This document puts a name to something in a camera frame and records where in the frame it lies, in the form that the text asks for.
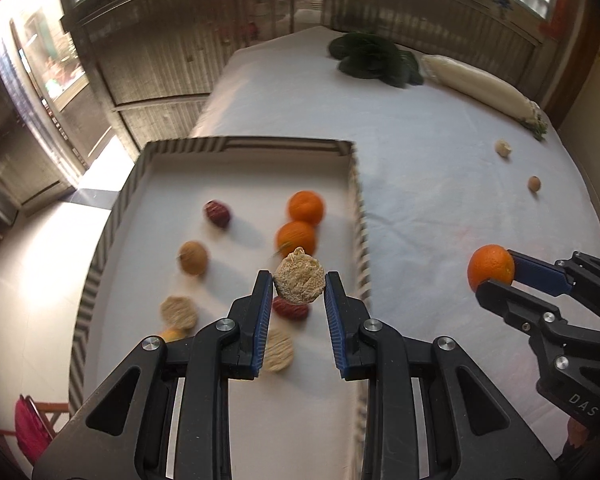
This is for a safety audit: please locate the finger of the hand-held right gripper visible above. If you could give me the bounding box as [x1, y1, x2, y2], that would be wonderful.
[476, 280, 600, 371]
[507, 249, 600, 332]

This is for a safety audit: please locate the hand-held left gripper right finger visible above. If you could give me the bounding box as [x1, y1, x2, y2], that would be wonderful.
[324, 271, 561, 480]

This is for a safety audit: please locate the green bok choy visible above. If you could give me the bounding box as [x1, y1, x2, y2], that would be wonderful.
[328, 31, 426, 87]

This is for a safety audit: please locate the white tablecloth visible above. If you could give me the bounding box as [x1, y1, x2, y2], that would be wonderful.
[187, 25, 600, 480]

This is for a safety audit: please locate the red date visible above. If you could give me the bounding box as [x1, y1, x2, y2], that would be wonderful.
[271, 296, 310, 321]
[202, 200, 232, 230]

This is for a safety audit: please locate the striped cardboard tray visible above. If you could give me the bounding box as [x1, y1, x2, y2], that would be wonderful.
[69, 136, 373, 480]

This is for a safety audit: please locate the red chair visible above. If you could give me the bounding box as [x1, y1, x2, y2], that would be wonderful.
[14, 394, 53, 467]

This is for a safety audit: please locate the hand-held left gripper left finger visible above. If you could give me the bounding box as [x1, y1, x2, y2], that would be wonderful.
[32, 270, 274, 480]

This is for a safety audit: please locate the orange with stem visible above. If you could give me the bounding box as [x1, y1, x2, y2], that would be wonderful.
[274, 220, 317, 259]

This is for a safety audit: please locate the wrapped white daikon radish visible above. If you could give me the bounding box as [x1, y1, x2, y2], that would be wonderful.
[420, 53, 549, 141]

